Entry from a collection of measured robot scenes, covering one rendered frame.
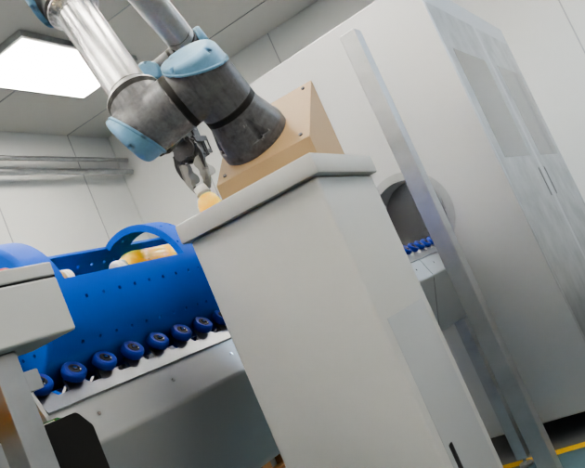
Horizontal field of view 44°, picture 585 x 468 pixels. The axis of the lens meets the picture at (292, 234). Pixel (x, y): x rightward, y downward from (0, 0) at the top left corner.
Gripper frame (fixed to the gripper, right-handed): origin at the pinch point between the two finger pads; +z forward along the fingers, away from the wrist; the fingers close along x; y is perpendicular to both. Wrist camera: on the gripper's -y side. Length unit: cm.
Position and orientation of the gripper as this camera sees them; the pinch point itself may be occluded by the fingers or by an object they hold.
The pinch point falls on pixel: (200, 187)
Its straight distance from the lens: 198.2
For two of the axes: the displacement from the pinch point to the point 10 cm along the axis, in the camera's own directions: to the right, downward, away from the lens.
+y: 4.8, -1.1, 8.7
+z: 3.9, 9.1, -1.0
